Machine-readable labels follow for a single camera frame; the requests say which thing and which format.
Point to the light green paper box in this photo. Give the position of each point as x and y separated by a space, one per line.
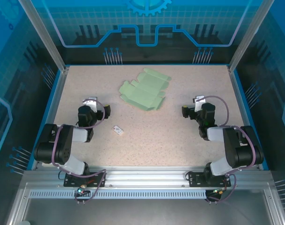
144 93

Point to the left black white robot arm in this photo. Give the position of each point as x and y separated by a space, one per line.
62 145

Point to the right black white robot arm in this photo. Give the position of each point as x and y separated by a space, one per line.
233 150

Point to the small white printed card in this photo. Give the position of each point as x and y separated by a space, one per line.
117 130

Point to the small connector with green light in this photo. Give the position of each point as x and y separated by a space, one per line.
218 191
80 191

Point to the grey metal bottom panel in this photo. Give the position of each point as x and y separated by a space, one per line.
144 211

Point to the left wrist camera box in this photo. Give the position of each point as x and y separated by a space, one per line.
89 102

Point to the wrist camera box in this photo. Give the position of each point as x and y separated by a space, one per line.
89 102
199 99

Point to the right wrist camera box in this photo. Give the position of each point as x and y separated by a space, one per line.
199 99

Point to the aluminium table side rail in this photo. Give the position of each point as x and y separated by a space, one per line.
237 93
58 93

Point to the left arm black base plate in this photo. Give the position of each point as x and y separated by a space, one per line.
97 179

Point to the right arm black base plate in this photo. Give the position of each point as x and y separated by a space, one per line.
196 179

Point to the aluminium cross rail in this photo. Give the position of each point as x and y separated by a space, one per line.
144 175

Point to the aluminium frame post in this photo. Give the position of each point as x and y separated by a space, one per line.
46 37
248 37

